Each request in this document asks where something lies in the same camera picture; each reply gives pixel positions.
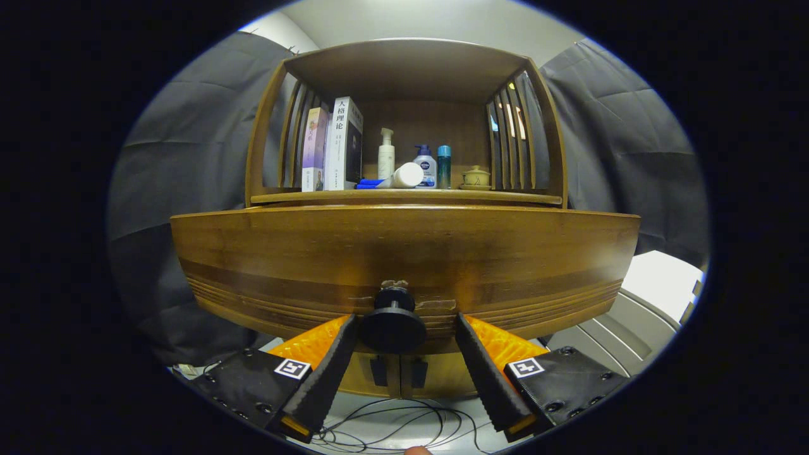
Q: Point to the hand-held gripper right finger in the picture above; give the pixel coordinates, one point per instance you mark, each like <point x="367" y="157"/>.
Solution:
<point x="486" y="379"/>

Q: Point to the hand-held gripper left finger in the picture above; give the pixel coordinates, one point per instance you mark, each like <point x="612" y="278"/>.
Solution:
<point x="325" y="379"/>

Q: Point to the wooden drawer with black knob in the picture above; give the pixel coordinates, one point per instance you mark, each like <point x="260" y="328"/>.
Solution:
<point x="316" y="253"/>

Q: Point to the white and green tube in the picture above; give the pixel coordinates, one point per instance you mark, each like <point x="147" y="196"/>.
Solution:
<point x="407" y="175"/>

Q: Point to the wooden cabinet door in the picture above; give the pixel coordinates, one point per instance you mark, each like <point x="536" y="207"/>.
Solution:
<point x="357" y="379"/>
<point x="449" y="379"/>

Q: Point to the wooden countertop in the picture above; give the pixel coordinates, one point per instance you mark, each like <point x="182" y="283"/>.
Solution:
<point x="442" y="196"/>

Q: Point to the wooden cabinet with slatted hutch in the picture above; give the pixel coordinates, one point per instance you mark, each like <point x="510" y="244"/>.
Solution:
<point x="404" y="69"/>

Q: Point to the blue folded cloth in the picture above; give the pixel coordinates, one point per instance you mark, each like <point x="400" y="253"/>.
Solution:
<point x="366" y="184"/>

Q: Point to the yellow ceramic lidded teacup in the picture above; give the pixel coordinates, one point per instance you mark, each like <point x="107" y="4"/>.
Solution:
<point x="476" y="177"/>

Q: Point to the teal slim bottle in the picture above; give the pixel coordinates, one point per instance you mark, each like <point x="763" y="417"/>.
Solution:
<point x="444" y="167"/>

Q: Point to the white bottle with blue cap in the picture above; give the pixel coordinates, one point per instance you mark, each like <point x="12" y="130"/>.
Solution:
<point x="427" y="165"/>

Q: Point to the white book with portrait cover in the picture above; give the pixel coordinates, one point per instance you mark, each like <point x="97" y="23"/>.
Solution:
<point x="341" y="158"/>

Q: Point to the white pump bottle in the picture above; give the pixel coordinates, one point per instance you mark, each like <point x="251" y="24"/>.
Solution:
<point x="386" y="161"/>

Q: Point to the purple book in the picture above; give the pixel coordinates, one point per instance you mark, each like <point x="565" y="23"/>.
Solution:
<point x="314" y="151"/>

